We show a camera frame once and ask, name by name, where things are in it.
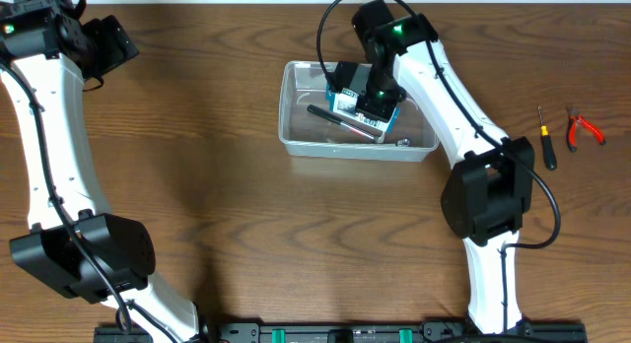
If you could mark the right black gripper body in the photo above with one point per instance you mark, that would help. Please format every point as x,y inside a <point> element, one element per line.
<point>380,98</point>

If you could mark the small black-handled hammer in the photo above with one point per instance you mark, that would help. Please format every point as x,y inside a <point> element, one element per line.
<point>326,126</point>

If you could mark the silver double-ended wrench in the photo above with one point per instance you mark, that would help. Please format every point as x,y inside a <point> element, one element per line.
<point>403,143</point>

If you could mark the clear plastic container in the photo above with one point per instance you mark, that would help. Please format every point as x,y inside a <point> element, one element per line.
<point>303,83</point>

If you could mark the blue and white box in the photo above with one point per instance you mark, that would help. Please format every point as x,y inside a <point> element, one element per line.
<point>345,104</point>

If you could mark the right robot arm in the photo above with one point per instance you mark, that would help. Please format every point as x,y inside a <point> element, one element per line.
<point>490,185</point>

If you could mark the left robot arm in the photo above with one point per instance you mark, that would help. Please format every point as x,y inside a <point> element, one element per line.
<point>76,246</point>

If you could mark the yellow black screwdriver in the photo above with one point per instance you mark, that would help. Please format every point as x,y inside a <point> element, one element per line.
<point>549,157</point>

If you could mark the red-handled pliers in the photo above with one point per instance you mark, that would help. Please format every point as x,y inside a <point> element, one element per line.
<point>576,121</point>

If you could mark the black mounting rail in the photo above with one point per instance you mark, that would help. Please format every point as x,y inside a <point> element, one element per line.
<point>426,332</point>

